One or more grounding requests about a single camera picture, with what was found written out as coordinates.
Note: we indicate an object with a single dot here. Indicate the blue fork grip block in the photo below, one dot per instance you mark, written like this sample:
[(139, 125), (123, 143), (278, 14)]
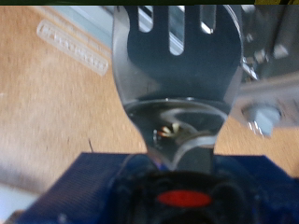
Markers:
[(78, 193)]

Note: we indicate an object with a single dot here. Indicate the silver oven temperature knob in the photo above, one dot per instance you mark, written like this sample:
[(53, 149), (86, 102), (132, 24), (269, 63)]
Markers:
[(263, 119)]

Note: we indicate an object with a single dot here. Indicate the silver toaster oven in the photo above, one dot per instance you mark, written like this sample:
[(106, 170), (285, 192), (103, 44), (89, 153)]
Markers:
[(280, 87)]

